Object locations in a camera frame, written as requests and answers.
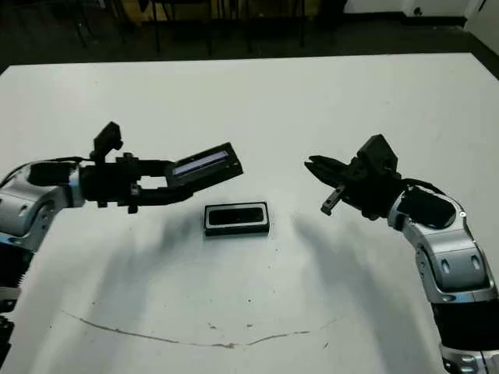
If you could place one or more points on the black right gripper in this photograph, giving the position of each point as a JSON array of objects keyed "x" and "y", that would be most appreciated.
[{"x": 372, "y": 192}]

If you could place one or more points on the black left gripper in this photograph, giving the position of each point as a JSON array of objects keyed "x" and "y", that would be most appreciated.
[{"x": 111, "y": 183}]

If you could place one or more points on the black box lid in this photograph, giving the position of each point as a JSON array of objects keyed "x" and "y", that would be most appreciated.
[{"x": 206, "y": 163}]

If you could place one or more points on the black phone-like camera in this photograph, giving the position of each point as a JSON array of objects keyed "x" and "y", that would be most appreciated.
[{"x": 236, "y": 217}]

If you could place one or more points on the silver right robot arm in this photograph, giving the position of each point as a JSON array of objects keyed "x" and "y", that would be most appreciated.
[{"x": 456, "y": 253}]

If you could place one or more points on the black box base white insert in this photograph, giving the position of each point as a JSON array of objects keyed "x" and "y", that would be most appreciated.
[{"x": 234, "y": 232}]

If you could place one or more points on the black armrest chair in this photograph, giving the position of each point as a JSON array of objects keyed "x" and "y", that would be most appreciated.
[{"x": 303, "y": 36}]

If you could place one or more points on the black waste bin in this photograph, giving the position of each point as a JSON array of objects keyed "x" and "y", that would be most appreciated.
[{"x": 332, "y": 13}]

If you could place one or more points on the grey office chair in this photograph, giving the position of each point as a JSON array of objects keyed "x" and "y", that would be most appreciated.
[{"x": 82, "y": 35}]

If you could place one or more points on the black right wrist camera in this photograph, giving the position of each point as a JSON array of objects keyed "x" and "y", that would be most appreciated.
[{"x": 378, "y": 152}]

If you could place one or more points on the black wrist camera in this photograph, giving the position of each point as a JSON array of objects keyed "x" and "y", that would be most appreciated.
[
  {"x": 378, "y": 152},
  {"x": 109, "y": 138}
]

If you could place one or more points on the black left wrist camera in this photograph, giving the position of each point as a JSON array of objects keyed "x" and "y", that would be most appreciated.
[{"x": 109, "y": 138}]

